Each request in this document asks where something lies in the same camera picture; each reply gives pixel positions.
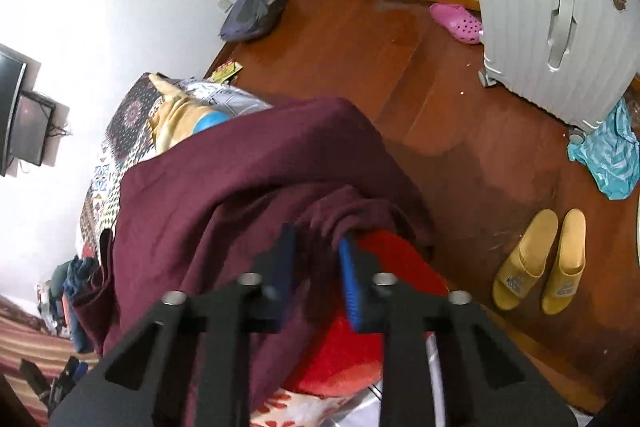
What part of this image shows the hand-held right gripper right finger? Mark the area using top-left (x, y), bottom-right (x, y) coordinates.
top-left (337, 237), bottom-right (581, 427)

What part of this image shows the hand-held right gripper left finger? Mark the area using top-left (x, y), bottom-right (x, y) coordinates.
top-left (47, 223), bottom-right (299, 427)

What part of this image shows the maroon garment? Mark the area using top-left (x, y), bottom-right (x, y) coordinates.
top-left (98, 97), bottom-right (436, 427)

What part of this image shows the pile of clothes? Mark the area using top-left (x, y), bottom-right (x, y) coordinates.
top-left (36, 257), bottom-right (108, 355)

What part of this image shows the red blanket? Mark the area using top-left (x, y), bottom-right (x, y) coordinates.
top-left (280, 229), bottom-right (451, 400)

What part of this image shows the yellow slipper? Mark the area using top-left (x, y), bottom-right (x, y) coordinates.
top-left (492, 209), bottom-right (559, 312)
top-left (541, 208), bottom-right (587, 315)

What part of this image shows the yellow cartoon pillow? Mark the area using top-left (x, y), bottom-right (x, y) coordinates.
top-left (147, 74), bottom-right (236, 155)

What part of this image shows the patterned bed sheet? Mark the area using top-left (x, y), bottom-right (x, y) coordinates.
top-left (80, 72), bottom-right (273, 258)

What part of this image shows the yellow snack packet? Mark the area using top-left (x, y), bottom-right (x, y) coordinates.
top-left (206, 61), bottom-right (244, 84)

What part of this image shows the grey backpack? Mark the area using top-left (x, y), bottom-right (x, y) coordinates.
top-left (219, 0), bottom-right (305, 44)

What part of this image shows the striped blanket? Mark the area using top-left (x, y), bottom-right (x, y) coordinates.
top-left (0, 294), bottom-right (101, 427)

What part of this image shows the pink clog shoe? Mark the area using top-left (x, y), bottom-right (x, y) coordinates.
top-left (429, 3), bottom-right (485, 45)

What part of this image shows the black set-top box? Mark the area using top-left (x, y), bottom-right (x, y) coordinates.
top-left (12, 91), bottom-right (57, 168)

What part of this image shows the teal striped cloth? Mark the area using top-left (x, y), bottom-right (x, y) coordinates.
top-left (566, 97), bottom-right (640, 201)

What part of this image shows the white ribbed suitcase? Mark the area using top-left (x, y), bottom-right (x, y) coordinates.
top-left (450, 0), bottom-right (640, 130)

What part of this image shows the wall-mounted black television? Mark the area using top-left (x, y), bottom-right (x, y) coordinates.
top-left (0, 44), bottom-right (28, 178)

